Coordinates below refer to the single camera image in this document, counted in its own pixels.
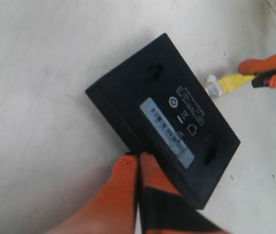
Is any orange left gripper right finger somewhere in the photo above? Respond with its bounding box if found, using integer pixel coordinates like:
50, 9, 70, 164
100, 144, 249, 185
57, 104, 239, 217
139, 152, 227, 234

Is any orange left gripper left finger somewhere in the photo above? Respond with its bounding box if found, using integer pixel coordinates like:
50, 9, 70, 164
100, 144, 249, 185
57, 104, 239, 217
48, 155, 138, 234

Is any small black electronic box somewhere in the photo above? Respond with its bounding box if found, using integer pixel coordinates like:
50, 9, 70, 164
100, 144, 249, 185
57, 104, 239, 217
85, 34, 240, 210

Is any yellow ethernet cable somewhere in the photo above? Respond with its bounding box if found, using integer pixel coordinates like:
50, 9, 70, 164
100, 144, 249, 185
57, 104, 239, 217
205, 0, 276, 98

